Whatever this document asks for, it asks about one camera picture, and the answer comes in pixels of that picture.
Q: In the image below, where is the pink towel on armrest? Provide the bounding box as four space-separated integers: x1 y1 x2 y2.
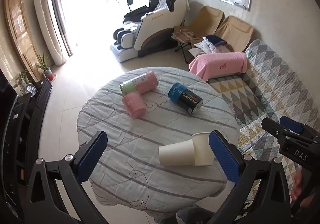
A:
189 52 247 81

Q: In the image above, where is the navy blue cushion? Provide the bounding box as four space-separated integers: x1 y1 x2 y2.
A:
206 35 227 47

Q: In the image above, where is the blue black CoolTowel can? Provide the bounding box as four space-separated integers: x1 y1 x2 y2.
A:
168 83 203 115

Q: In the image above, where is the pink green towel canister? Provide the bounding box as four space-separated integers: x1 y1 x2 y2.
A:
119 71 158 95

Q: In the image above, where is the small pink towel canister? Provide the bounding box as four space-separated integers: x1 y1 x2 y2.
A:
122 92 146 119

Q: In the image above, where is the black tv cabinet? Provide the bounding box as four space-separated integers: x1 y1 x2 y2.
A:
1 79 53 221

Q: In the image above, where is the white massage chair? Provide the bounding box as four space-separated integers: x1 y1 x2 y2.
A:
111 0 190 63

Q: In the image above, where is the person's right hand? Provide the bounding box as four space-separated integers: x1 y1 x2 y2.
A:
290 168 314 208

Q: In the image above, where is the triangle patterned quilted sofa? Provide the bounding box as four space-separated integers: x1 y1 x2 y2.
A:
208 39 320 212

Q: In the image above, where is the white standing air conditioner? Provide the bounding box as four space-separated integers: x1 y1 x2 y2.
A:
34 0 68 66

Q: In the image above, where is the potted plant red pot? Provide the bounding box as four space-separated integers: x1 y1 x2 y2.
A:
36 54 56 82

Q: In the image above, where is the small folding stool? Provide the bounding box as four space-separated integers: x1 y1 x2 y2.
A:
172 27 199 64

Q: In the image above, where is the white patterned pillow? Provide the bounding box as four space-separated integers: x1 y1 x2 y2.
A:
194 37 231 54

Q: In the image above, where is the left tan folding chair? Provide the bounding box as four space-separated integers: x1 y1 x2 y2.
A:
179 6 225 38

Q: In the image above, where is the striped light blue tablecloth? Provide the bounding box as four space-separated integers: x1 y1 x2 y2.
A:
77 67 240 218

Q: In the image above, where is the white paper cup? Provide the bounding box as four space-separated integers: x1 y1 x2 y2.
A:
191 132 214 166
158 140 195 166

